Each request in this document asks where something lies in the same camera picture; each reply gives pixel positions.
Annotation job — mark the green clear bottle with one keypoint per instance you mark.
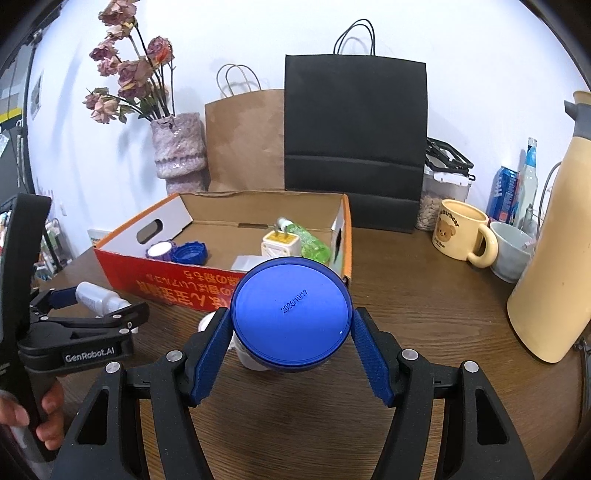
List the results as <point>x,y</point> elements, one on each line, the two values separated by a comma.
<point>314,247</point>

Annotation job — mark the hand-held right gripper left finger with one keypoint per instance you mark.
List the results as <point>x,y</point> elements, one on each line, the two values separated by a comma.
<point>210,360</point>

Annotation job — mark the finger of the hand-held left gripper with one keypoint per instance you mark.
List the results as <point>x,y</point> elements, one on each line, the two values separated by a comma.
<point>62,297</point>
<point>120,318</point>

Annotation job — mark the pale grey cup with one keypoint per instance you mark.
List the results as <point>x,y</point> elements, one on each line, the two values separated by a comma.
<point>510,258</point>

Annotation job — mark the clear clip-lid seed container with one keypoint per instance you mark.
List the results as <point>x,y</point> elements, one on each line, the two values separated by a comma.
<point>438,198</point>

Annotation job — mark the person's left hand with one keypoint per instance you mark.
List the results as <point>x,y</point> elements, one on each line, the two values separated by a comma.
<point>53,415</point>

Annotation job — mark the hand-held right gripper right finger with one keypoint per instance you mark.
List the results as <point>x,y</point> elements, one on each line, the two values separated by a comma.
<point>374,360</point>

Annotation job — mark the blue ribbed bottle cap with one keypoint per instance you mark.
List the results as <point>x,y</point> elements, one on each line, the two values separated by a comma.
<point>190,253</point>

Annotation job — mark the small white bottle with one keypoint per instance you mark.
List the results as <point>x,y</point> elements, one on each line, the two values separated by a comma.
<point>94,295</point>

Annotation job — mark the white plastic packet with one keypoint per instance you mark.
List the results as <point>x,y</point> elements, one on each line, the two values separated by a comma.
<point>244,263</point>

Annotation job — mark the cluttered storage rack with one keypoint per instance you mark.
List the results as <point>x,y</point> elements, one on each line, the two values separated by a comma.
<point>51,249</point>

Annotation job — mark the cream thermos jug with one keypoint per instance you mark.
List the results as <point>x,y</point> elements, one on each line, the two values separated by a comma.
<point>554,258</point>

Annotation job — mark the dried pink flowers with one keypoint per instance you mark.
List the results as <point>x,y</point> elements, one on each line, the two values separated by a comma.
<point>129,74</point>

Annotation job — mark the clear glass bottle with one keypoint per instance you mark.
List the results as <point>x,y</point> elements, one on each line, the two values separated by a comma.
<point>528,184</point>

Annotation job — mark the white round container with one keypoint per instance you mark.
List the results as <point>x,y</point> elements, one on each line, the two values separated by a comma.
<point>207,322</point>

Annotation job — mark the brown paper bag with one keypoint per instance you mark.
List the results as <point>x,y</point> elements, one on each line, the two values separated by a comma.
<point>244,138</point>

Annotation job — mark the cream bear mug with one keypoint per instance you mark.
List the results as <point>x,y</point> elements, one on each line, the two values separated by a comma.
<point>455,230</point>

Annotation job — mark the white plug adapter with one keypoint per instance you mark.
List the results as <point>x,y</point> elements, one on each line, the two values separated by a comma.
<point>279,244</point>

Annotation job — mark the black paper bag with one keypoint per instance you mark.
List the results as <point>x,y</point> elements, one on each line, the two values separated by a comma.
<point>355,129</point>

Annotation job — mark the blue drink can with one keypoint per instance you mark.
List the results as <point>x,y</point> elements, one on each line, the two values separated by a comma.
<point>503,194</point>

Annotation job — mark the purple ribbed bottle cap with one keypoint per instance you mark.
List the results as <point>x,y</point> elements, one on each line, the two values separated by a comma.
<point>160,251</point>

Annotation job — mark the orange cardboard box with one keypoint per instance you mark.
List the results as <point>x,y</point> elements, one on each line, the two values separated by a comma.
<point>138,272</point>

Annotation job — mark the pink textured vase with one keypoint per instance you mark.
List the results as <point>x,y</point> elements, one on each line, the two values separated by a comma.
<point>178,147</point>

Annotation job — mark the blue lid white jar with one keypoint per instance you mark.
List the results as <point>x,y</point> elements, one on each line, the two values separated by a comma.
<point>291,314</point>

